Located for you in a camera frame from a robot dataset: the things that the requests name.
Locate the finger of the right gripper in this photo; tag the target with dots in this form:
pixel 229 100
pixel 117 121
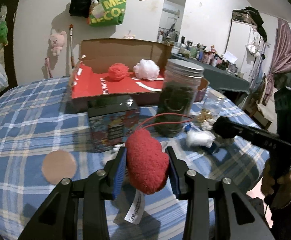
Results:
pixel 228 129

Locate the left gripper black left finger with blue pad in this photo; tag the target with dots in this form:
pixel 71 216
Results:
pixel 57 217

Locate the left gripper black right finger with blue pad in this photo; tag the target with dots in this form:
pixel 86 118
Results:
pixel 235 217

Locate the cream knitted scrunchie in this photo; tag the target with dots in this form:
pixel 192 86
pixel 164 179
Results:
pixel 207 125

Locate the white sock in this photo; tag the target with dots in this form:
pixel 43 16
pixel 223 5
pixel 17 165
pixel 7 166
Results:
pixel 199 138

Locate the round tan powder puff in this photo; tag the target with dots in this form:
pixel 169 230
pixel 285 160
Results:
pixel 58 165

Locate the white mesh bath pouf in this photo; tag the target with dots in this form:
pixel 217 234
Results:
pixel 147 70

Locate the pink mesh bath pouf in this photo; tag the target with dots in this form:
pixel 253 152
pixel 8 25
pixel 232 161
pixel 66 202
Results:
pixel 118 71

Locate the white plush sheep with bow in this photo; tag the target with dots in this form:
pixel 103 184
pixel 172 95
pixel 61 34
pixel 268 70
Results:
pixel 117 147

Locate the person's hand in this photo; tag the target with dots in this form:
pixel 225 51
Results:
pixel 277 191

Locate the small glass jar gold contents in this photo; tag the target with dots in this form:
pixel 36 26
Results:
pixel 212 106

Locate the pink curtain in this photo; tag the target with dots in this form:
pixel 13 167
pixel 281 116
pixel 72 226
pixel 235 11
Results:
pixel 281 60

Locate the dark green covered side table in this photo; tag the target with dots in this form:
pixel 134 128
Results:
pixel 219 79

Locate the large glass jar dark contents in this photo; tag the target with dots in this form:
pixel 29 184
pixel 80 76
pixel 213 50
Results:
pixel 180 86

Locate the white wardrobe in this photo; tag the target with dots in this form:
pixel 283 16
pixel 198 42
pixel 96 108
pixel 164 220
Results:
pixel 243 43

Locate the blue plaid tablecloth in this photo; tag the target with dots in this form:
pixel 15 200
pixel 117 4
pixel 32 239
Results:
pixel 36 119

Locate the floral beauty cream tin box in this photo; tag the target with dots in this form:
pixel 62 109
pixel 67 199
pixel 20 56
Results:
pixel 111 119

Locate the pink plush toy behind box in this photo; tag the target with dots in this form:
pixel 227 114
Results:
pixel 129 35

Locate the cardboard box red lining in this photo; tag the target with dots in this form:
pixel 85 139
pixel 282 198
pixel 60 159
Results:
pixel 106 68

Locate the green tote bag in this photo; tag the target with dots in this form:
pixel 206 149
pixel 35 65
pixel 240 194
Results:
pixel 107 13

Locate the black hanging bag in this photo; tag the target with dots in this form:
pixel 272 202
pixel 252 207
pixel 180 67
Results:
pixel 80 8

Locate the green plush toy on door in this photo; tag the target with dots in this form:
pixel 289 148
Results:
pixel 3 33

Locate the wall mirror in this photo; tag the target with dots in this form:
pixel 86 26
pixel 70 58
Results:
pixel 171 20

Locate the pink plush bunny on wall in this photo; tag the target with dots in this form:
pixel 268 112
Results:
pixel 57 42

